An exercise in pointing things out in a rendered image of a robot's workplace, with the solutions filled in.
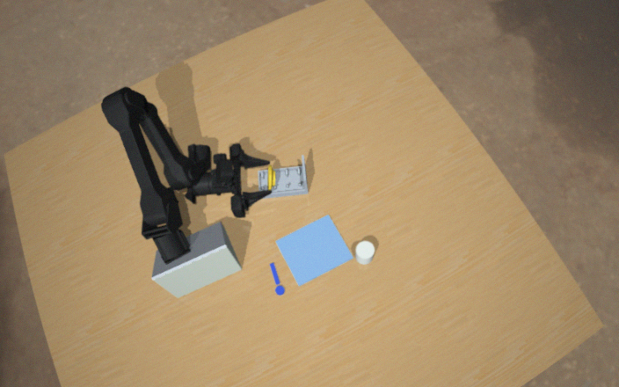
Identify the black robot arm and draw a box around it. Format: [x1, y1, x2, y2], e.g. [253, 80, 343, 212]
[101, 87, 234, 265]

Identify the grey dish rack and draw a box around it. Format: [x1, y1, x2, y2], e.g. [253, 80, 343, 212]
[258, 155, 309, 199]

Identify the pale grey cylinder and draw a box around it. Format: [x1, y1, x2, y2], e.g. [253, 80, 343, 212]
[355, 242, 375, 265]

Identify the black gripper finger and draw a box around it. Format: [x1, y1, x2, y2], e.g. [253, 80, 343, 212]
[241, 150, 270, 168]
[243, 190, 272, 211]

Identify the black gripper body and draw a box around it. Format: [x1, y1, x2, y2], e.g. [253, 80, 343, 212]
[208, 143, 246, 218]

